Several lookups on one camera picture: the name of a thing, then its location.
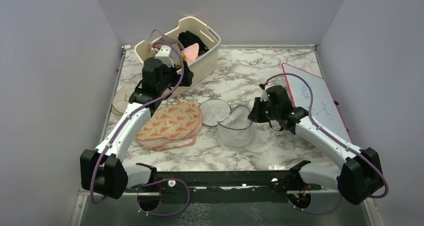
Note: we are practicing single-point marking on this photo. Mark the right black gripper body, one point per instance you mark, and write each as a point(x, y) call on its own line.
point(273, 112)

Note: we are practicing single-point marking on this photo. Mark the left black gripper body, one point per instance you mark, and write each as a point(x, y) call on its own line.
point(170, 78)

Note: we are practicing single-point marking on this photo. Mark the white mesh cylindrical laundry bag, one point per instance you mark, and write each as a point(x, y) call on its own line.
point(234, 129)

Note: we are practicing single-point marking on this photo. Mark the pale pink garment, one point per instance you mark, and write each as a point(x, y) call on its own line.
point(162, 38)

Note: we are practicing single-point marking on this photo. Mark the yellow bra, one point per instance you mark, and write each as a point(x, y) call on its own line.
point(179, 65)

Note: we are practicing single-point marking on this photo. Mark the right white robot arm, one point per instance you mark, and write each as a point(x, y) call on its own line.
point(357, 173)

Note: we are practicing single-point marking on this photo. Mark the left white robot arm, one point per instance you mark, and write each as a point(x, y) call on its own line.
point(101, 169)

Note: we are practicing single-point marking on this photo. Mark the cream perforated laundry basket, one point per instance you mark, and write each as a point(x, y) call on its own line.
point(205, 64)

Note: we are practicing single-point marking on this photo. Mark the round beige bra wash bag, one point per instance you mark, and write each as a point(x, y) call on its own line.
point(121, 100)

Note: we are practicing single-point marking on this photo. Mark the floral peach mesh laundry bag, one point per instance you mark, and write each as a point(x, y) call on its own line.
point(171, 127)

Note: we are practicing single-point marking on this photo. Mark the pink garment in basket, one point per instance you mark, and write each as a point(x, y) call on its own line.
point(191, 53)

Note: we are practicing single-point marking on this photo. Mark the black garment in basket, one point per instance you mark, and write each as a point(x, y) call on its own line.
point(188, 38)

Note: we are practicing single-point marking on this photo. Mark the pink framed whiteboard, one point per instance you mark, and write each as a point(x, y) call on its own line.
point(324, 108)

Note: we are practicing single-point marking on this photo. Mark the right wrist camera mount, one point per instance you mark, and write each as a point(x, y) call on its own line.
point(264, 95)

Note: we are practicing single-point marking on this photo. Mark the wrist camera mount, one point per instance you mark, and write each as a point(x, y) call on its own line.
point(166, 55)
point(264, 95)

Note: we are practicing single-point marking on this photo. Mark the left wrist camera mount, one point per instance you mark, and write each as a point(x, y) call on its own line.
point(166, 55)

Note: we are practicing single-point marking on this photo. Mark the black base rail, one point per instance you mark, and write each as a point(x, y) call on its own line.
point(216, 187)

